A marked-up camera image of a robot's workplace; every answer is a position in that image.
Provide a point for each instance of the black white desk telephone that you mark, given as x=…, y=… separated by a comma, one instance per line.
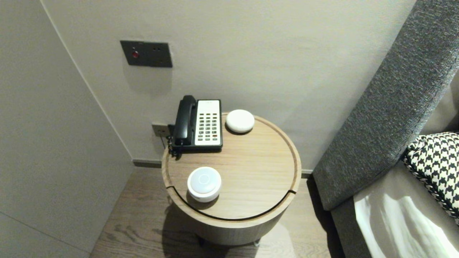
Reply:
x=209, y=122

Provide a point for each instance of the white bed sheet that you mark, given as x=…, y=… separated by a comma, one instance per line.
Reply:
x=394, y=229

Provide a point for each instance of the grey fabric headboard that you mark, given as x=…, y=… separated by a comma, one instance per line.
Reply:
x=387, y=107

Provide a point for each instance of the white round puck speaker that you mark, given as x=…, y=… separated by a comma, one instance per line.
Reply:
x=240, y=121

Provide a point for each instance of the plain white pillow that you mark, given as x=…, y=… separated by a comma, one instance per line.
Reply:
x=443, y=111

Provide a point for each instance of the white round lidded jar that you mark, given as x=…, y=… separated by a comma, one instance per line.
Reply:
x=204, y=183

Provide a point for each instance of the black telephone handset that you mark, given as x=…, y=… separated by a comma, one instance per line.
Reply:
x=184, y=122

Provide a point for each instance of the dark wall switch panel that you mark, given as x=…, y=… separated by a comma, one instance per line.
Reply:
x=147, y=53

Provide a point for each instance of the black white houndstooth pillow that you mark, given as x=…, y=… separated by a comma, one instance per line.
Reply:
x=437, y=161

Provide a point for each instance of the grey fabric bed base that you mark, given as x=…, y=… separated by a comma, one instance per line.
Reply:
x=346, y=233

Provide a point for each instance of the round wooden bedside table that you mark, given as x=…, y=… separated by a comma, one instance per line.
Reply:
x=251, y=168

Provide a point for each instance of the beige wall socket plate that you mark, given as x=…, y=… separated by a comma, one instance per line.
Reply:
x=159, y=129

